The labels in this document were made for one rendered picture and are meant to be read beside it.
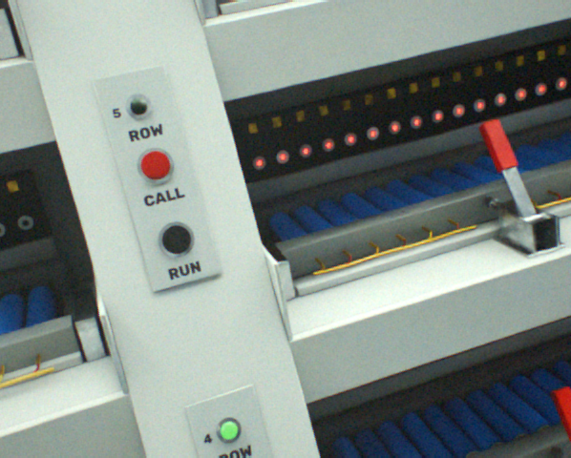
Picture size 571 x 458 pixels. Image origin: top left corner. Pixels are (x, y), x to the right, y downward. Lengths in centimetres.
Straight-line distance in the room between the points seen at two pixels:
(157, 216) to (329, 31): 15
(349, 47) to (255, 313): 17
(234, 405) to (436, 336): 13
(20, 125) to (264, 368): 19
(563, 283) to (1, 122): 35
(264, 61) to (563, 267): 23
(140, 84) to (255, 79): 7
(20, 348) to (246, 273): 14
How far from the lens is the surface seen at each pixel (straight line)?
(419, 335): 45
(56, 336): 46
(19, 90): 42
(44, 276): 56
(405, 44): 47
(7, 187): 57
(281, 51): 44
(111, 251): 40
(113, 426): 42
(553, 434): 59
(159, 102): 41
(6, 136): 42
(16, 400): 45
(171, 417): 42
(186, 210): 40
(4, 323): 50
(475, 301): 46
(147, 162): 40
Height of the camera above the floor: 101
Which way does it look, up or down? 2 degrees down
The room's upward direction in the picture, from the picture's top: 15 degrees counter-clockwise
